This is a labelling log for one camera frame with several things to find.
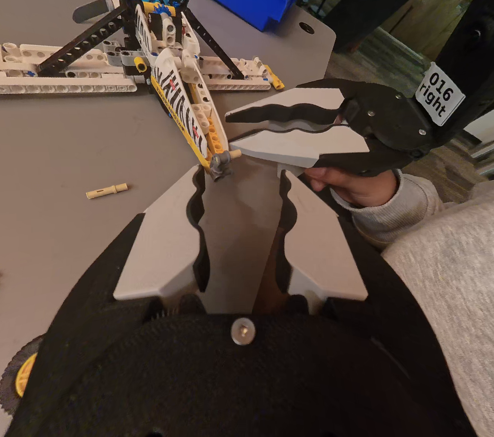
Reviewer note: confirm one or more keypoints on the person's right forearm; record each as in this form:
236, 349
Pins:
386, 220

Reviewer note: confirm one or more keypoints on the person's right hand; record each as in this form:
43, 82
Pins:
359, 188

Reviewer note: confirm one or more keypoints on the zebra striped lego model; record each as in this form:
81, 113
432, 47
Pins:
173, 93

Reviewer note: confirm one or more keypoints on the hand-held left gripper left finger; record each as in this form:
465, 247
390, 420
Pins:
162, 247

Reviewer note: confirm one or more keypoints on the person's grey sweatshirt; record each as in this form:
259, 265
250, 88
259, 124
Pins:
444, 290

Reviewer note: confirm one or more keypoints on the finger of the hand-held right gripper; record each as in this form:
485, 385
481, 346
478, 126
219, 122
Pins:
301, 145
308, 97

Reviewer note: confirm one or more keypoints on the black lego wheel yellow hub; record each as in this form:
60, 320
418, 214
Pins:
25, 371

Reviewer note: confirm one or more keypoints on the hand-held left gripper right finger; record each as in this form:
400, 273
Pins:
324, 251

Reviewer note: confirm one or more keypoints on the tan lego pin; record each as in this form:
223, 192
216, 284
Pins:
106, 191

